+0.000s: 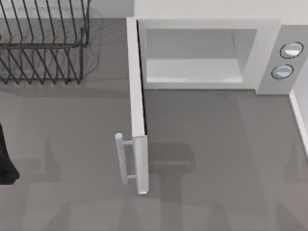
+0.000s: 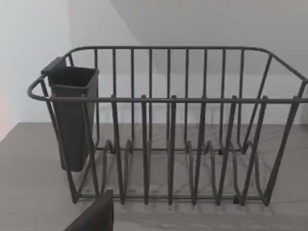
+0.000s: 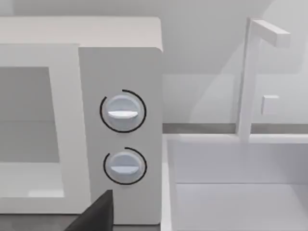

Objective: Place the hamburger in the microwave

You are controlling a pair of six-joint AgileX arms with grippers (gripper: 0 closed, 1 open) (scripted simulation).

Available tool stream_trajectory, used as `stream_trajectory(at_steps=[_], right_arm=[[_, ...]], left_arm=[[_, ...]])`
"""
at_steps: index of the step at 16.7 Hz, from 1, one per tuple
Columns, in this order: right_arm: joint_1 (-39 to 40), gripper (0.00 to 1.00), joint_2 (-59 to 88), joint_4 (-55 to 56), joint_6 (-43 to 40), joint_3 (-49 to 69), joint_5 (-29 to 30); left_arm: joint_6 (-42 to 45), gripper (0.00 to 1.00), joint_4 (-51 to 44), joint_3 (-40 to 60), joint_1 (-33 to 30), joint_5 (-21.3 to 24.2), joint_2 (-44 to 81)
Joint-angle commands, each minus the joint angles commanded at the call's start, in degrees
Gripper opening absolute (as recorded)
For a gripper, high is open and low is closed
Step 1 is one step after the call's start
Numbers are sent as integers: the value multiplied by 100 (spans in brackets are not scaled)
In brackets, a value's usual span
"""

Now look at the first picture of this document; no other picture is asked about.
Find pale microwave door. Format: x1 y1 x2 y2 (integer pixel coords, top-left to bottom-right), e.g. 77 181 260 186
126 17 150 195

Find pale microwave oven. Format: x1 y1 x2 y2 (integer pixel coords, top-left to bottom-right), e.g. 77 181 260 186
133 0 308 95

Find round microwave knob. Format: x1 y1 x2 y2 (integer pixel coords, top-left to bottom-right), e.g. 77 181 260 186
271 64 295 80
280 41 304 59

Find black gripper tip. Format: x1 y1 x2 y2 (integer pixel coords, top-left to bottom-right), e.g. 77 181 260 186
0 123 20 186

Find metal door handle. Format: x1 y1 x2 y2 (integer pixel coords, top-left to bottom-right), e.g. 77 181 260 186
115 132 137 185

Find dark wire dish rack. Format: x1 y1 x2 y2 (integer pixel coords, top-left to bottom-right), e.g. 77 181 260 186
0 0 91 85

